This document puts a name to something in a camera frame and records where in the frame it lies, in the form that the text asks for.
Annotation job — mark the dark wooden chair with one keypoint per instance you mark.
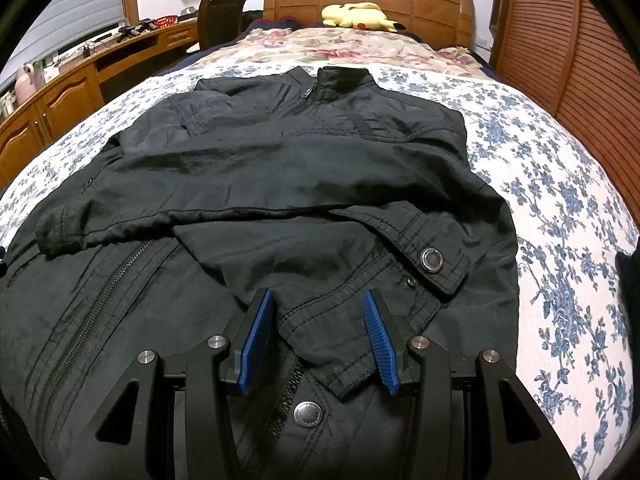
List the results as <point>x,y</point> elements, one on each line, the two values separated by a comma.
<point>220,20</point>

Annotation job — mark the red basket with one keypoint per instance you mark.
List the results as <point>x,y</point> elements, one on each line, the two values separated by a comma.
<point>165,21</point>

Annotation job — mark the wooden bed headboard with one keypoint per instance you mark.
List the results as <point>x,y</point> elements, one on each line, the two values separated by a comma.
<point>425,10</point>

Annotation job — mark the wooden louvred wardrobe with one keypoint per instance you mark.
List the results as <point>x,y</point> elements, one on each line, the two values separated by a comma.
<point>575,60</point>

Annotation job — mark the blue floral bedspread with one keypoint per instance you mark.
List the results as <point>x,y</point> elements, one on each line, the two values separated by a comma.
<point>550,210</point>

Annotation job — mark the black jacket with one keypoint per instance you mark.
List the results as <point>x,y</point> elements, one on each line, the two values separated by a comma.
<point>250,185</point>

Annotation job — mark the wooden desk with cabinets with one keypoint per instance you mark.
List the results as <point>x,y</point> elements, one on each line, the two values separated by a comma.
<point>60,100</point>

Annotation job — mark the pink floral quilt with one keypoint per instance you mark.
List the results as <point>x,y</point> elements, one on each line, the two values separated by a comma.
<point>350,50</point>

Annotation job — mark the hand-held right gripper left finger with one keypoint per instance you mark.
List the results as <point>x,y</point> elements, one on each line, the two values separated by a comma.
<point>257,340</point>

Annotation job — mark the black tool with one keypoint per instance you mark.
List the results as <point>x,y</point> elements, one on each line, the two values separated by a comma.
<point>135,30</point>

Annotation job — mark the yellow plush toy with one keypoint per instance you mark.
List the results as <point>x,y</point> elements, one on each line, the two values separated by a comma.
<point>350,15</point>

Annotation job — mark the grey metal pot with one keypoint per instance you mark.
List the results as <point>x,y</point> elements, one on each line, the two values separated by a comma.
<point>188,14</point>

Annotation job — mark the black clothes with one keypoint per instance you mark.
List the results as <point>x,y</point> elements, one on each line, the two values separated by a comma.
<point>629,275</point>

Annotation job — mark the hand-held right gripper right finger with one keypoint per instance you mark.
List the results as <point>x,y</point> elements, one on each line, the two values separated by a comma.
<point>381,345</point>

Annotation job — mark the grey window blind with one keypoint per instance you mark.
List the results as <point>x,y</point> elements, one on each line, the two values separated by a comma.
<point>65,15</point>

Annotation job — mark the pink kettle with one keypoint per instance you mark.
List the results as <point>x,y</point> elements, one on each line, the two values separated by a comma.
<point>25,85</point>

